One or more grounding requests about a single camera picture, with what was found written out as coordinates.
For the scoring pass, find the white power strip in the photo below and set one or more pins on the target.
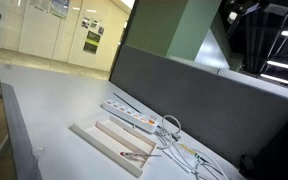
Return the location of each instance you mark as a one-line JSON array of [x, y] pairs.
[[124, 111]]

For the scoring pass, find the gray desk partition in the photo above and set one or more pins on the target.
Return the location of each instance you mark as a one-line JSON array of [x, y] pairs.
[[200, 100]]

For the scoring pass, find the yellow green label packet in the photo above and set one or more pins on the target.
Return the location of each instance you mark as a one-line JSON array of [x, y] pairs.
[[189, 150]]

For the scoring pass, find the ceiling strip light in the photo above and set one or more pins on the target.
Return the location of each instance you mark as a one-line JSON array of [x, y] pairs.
[[284, 66], [274, 78]]

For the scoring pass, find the blue wall poster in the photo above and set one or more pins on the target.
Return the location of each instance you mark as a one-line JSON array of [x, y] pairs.
[[59, 7]]

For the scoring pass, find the red marker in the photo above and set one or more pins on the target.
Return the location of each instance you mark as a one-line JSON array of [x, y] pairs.
[[130, 154]]

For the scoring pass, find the dark green wall poster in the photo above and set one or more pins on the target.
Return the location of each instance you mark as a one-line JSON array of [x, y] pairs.
[[91, 41]]

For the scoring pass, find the shallow wooden tray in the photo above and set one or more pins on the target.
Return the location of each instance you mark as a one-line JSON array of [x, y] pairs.
[[117, 140]]

